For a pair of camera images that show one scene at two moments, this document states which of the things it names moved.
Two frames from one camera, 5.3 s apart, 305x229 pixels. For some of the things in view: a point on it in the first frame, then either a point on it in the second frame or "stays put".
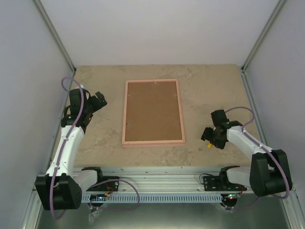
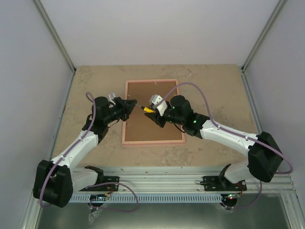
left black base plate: x=113 y=186 stays put
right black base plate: x=218 y=183 stays put
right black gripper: x=207 y=135 -> x=156 y=117
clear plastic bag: x=93 y=215 stays put
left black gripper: x=101 y=98 -> x=126 y=108
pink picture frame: x=152 y=112 stays put
